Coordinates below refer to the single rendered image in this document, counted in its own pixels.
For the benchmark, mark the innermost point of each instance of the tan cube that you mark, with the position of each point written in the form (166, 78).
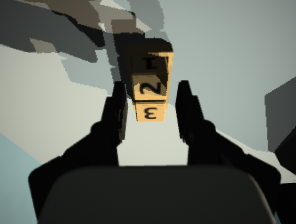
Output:
(149, 78)
(150, 110)

